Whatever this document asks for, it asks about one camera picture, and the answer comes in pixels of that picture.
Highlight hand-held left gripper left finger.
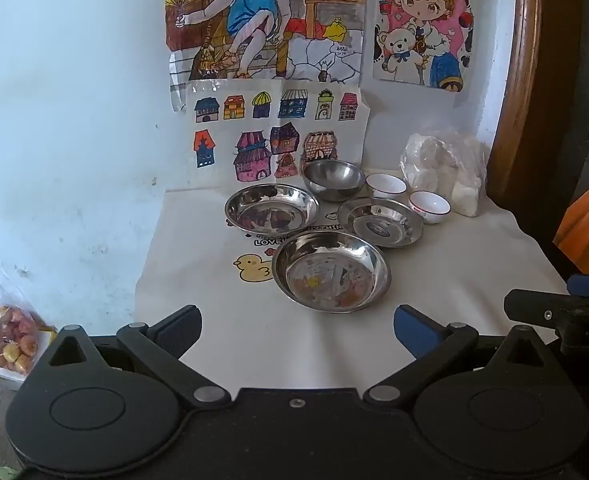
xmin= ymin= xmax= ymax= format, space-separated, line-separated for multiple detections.
xmin=34 ymin=304 xmax=232 ymax=408

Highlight coloured drawing child with fan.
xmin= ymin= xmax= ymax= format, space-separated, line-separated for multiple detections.
xmin=164 ymin=0 xmax=367 ymax=113

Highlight labelled stainless steel plate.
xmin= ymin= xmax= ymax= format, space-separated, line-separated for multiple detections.
xmin=337 ymin=196 xmax=424 ymax=250

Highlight coloured drawing of houses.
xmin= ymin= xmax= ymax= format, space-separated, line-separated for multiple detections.
xmin=184 ymin=80 xmax=372 ymax=191

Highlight clear plastic bag white contents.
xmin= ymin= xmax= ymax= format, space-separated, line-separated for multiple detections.
xmin=400 ymin=132 xmax=489 ymax=218

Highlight deep stainless steel bowl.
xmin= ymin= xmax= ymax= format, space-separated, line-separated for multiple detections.
xmin=303 ymin=160 xmax=366 ymax=202

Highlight white cloth with duck print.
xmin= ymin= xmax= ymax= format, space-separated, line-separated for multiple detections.
xmin=134 ymin=167 xmax=570 ymax=406

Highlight orange printed board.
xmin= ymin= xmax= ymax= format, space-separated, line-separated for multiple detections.
xmin=553 ymin=172 xmax=589 ymax=276

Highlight clear bag of orange snacks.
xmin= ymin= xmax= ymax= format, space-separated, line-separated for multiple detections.
xmin=0 ymin=265 xmax=58 ymax=376

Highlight brown wooden frame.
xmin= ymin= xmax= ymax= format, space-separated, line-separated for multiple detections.
xmin=487 ymin=0 xmax=542 ymax=203

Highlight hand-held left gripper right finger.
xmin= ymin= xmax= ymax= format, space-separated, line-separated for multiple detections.
xmin=363 ymin=304 xmax=557 ymax=408

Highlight large stainless steel plate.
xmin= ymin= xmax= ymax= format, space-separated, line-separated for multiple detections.
xmin=272 ymin=232 xmax=391 ymax=313

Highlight white red-rimmed ceramic bowl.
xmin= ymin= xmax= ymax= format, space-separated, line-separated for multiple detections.
xmin=365 ymin=173 xmax=407 ymax=199
xmin=408 ymin=191 xmax=451 ymax=225

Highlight coloured drawing girl with teddy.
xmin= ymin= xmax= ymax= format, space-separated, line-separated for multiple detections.
xmin=371 ymin=0 xmax=477 ymax=93

